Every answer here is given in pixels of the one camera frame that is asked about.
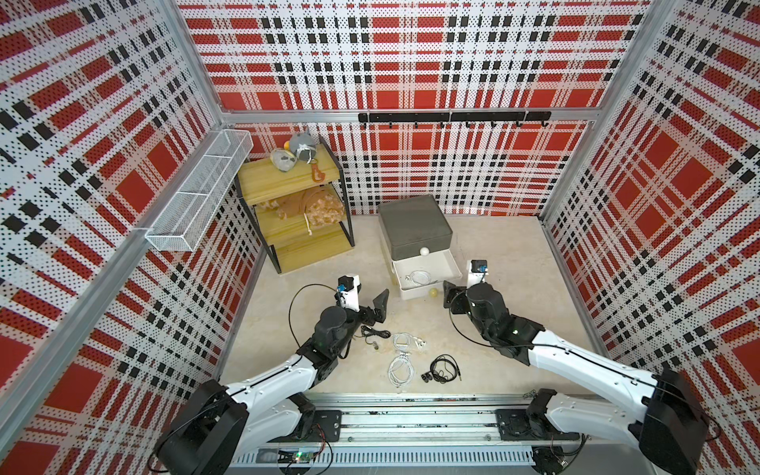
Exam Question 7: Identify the white drawer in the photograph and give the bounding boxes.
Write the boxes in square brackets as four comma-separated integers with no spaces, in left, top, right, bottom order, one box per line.
[392,249,462,300]

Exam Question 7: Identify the white earphones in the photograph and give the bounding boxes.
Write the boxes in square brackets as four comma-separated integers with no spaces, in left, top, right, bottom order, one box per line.
[387,352,415,389]
[392,332,427,353]
[406,269,437,287]

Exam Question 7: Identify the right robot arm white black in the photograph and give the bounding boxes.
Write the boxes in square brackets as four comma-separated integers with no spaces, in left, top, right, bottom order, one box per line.
[443,282,711,474]

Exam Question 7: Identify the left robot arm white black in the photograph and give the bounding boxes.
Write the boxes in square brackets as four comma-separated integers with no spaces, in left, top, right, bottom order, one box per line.
[150,289,390,474]

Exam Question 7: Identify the black earphones middle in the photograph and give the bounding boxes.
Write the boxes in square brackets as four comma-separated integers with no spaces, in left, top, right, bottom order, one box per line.
[360,325,392,350]

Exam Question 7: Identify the black earphones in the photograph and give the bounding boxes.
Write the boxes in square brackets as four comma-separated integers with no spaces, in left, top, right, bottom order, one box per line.
[360,325,392,350]
[421,354,461,384]

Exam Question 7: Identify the black earphones lower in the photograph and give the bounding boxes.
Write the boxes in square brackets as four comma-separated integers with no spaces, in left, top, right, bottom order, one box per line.
[421,354,461,384]

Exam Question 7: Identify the three-drawer storage cabinet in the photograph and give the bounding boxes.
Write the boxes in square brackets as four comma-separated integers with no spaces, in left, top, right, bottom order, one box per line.
[378,195,453,239]

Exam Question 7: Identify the tan plush toy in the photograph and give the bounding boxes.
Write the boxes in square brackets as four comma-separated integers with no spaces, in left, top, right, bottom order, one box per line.
[257,185,346,231]

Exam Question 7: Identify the wooden three-tier shelf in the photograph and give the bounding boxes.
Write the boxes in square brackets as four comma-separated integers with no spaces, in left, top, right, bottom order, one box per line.
[235,133,355,274]

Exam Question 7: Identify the orange small toy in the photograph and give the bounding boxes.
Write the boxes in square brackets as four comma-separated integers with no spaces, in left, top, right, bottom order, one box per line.
[311,162,326,183]

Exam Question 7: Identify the green circuit board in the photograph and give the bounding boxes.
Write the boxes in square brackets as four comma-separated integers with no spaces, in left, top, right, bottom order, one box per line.
[277,450,315,465]

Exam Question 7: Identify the white grey cap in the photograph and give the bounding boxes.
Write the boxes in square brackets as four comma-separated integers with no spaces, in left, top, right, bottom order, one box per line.
[269,148,298,173]

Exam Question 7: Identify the grey plush toy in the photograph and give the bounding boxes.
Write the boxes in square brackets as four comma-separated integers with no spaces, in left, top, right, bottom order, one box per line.
[289,133,318,163]

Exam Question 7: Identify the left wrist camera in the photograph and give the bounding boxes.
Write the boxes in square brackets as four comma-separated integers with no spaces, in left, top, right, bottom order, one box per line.
[336,274,361,312]

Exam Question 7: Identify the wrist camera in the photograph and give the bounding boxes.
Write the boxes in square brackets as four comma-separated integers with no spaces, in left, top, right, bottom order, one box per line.
[466,259,488,288]
[336,274,361,312]

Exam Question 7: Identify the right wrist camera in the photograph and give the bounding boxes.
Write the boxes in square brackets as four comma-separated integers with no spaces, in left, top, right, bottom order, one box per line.
[466,259,488,288]

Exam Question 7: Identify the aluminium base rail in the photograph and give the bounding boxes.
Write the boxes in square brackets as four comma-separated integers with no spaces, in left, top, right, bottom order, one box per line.
[171,393,654,470]

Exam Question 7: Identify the black wall hook rail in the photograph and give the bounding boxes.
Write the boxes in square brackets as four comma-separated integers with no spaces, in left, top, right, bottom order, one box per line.
[357,111,552,126]

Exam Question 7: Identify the white wire mesh basket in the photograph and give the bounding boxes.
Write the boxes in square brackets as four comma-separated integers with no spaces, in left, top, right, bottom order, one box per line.
[146,129,253,253]

